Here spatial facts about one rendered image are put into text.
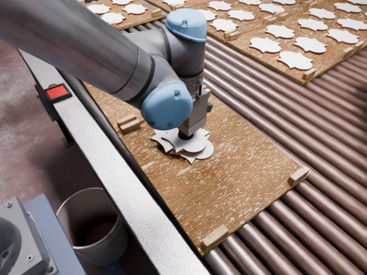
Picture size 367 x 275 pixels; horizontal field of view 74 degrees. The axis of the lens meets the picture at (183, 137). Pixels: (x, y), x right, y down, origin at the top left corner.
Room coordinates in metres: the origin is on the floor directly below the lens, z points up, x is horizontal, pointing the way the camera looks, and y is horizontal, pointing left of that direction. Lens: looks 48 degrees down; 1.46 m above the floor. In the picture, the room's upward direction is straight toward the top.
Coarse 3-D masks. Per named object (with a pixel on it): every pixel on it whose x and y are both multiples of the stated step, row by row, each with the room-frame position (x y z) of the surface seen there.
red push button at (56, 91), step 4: (52, 88) 0.73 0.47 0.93; (56, 88) 0.73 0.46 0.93; (60, 88) 0.73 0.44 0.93; (64, 88) 0.73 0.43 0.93; (48, 92) 0.70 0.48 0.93; (52, 92) 0.70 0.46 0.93; (56, 92) 0.70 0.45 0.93; (60, 92) 0.70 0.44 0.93; (64, 92) 0.70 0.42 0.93; (52, 96) 0.68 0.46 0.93; (56, 96) 0.68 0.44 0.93
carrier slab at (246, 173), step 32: (224, 128) 0.52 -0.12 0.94; (160, 160) 0.40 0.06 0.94; (224, 160) 0.40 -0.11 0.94; (256, 160) 0.40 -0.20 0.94; (288, 160) 0.40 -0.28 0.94; (160, 192) 0.30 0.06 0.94; (192, 192) 0.30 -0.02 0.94; (224, 192) 0.30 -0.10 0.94; (256, 192) 0.30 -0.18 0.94; (192, 224) 0.22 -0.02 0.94; (224, 224) 0.22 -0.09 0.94
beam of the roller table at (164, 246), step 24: (48, 72) 0.85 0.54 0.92; (72, 96) 0.70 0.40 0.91; (72, 120) 0.58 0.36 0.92; (96, 144) 0.47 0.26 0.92; (96, 168) 0.39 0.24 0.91; (120, 168) 0.39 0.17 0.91; (120, 192) 0.31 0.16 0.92; (144, 192) 0.31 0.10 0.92; (120, 216) 0.27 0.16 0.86; (144, 216) 0.25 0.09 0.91; (144, 240) 0.19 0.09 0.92; (168, 240) 0.19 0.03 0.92; (168, 264) 0.15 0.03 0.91; (192, 264) 0.15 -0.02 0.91
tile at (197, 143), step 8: (176, 128) 0.48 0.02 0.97; (200, 128) 0.48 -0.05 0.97; (168, 136) 0.45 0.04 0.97; (176, 136) 0.45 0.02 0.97; (200, 136) 0.45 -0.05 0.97; (176, 144) 0.43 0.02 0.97; (184, 144) 0.43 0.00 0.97; (192, 144) 0.43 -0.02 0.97; (200, 144) 0.43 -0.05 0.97; (176, 152) 0.40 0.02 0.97; (192, 152) 0.40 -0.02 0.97
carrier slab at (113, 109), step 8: (88, 88) 0.72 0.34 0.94; (96, 88) 0.72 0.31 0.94; (96, 96) 0.67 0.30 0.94; (104, 96) 0.67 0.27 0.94; (112, 96) 0.67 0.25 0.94; (104, 104) 0.63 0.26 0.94; (112, 104) 0.63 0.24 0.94; (120, 104) 0.63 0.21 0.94; (128, 104) 0.63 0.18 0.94; (104, 112) 0.59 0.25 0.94; (112, 112) 0.59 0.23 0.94; (120, 112) 0.59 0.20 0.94; (128, 112) 0.59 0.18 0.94; (136, 112) 0.59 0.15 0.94; (112, 120) 0.55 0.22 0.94; (144, 120) 0.56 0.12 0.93
